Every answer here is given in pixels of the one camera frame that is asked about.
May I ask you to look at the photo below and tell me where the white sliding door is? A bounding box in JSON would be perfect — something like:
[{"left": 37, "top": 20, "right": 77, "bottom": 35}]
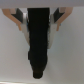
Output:
[{"left": 0, "top": 5, "right": 84, "bottom": 82}]

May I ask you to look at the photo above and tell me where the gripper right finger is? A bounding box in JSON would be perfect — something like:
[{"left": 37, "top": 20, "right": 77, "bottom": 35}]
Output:
[{"left": 46, "top": 7, "right": 73, "bottom": 50}]

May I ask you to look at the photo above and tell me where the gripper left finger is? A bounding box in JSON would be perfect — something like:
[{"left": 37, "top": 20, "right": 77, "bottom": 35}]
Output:
[{"left": 2, "top": 8, "right": 33, "bottom": 51}]

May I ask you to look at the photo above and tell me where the black door handle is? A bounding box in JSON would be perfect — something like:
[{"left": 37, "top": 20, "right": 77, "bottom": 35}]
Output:
[{"left": 26, "top": 7, "right": 53, "bottom": 79}]

